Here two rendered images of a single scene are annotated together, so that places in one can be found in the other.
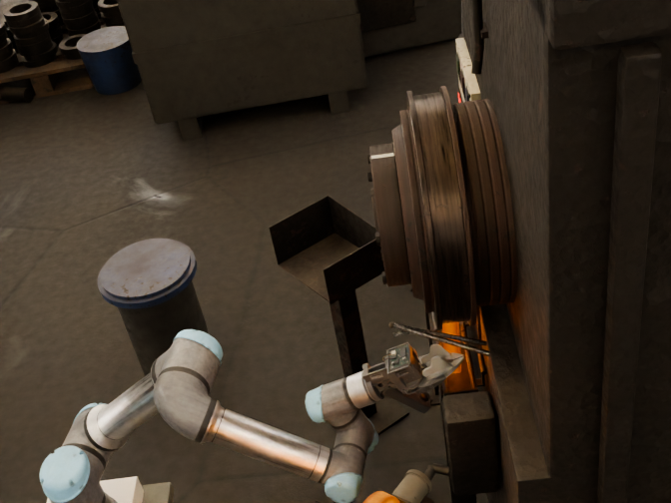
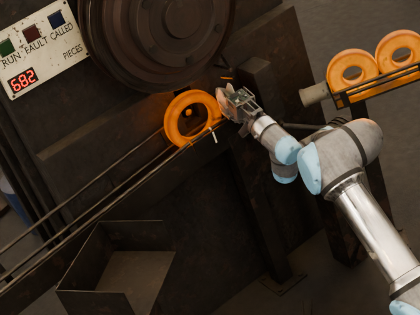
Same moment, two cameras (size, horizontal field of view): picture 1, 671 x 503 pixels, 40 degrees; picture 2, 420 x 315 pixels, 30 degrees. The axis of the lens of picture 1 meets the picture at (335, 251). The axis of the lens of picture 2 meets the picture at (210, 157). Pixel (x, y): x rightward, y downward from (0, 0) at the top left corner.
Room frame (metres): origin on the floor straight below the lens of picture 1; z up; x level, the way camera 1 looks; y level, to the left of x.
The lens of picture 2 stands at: (2.49, 1.60, 1.91)
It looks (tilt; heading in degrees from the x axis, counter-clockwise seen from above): 32 degrees down; 241
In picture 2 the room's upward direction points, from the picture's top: 21 degrees counter-clockwise
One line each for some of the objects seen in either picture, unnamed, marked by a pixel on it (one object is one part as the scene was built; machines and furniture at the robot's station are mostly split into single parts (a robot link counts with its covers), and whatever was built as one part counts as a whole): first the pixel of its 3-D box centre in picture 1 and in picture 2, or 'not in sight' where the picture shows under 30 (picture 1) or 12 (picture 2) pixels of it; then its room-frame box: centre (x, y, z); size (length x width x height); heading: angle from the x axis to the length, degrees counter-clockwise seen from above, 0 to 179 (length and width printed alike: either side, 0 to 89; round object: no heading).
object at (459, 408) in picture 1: (472, 444); (262, 95); (1.21, -0.20, 0.68); 0.11 x 0.08 x 0.24; 84
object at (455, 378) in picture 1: (456, 376); not in sight; (1.43, -0.22, 0.66); 0.19 x 0.07 x 0.01; 174
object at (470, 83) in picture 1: (468, 100); (37, 49); (1.77, -0.35, 1.15); 0.26 x 0.02 x 0.18; 174
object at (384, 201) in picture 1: (388, 215); (179, 15); (1.46, -0.12, 1.11); 0.28 x 0.06 x 0.28; 174
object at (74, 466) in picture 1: (71, 480); not in sight; (1.45, 0.71, 0.53); 0.13 x 0.12 x 0.14; 164
